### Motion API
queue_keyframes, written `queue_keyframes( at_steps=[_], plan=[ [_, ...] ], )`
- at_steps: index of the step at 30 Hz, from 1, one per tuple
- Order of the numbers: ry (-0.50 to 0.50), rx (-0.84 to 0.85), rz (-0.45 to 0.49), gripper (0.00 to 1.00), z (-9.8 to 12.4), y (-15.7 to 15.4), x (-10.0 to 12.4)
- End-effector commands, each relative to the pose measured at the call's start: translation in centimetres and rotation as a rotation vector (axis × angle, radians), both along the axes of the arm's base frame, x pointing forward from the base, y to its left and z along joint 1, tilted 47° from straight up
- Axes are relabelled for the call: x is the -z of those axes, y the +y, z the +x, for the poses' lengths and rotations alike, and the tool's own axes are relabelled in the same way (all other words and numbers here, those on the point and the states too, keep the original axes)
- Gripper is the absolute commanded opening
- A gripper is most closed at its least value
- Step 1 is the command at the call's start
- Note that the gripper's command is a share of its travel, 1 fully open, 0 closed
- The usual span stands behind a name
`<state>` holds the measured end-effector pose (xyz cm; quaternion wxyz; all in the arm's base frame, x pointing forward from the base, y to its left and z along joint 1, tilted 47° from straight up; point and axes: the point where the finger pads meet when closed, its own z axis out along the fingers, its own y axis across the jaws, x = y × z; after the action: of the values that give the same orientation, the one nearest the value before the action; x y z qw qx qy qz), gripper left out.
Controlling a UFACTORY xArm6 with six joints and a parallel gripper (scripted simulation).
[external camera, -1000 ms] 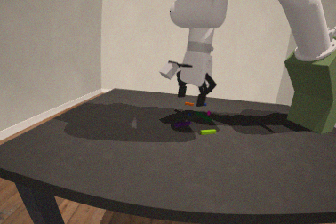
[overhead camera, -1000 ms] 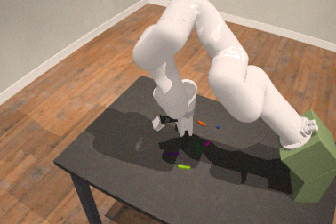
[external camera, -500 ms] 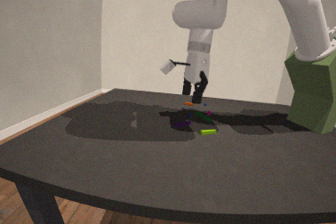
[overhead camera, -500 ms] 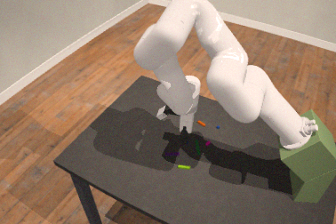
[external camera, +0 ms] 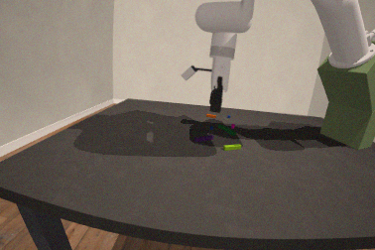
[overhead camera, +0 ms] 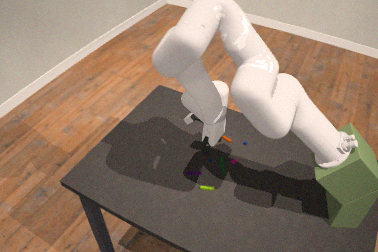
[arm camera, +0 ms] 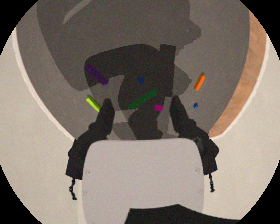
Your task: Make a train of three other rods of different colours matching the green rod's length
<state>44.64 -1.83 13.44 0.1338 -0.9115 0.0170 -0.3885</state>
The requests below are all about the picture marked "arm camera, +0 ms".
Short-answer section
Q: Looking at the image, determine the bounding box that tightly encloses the orange rod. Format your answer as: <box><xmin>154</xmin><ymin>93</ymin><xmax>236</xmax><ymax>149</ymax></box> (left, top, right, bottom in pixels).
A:
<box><xmin>194</xmin><ymin>74</ymin><xmax>205</xmax><ymax>90</ymax></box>

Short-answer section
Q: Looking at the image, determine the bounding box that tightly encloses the purple rod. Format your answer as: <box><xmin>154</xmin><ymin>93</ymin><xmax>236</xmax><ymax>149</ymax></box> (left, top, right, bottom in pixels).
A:
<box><xmin>85</xmin><ymin>64</ymin><xmax>109</xmax><ymax>87</ymax></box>

